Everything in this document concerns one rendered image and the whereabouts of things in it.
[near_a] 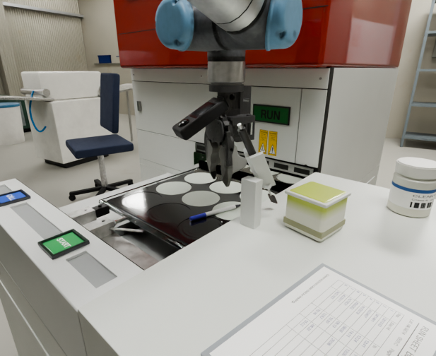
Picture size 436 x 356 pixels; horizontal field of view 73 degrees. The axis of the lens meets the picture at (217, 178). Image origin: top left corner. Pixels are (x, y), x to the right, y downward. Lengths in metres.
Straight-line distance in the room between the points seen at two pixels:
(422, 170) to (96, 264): 0.54
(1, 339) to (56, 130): 2.73
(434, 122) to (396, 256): 5.97
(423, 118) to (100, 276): 6.23
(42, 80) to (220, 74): 3.67
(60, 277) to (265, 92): 0.65
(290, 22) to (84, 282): 0.43
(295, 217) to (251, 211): 0.07
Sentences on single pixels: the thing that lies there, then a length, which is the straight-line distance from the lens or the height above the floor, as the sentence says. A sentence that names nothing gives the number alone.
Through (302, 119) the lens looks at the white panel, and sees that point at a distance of 0.80.
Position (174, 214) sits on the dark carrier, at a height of 0.90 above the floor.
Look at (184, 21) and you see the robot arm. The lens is 0.49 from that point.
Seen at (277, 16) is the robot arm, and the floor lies 1.28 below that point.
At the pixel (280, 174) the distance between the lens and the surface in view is 0.85.
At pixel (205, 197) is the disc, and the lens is 0.78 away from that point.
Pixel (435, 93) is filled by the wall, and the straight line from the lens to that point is 6.39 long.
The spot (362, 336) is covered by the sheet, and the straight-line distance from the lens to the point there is 0.36.
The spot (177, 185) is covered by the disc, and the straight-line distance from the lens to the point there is 0.86.
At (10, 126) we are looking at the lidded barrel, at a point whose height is 0.31.
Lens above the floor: 1.22
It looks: 20 degrees down
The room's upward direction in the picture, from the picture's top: straight up
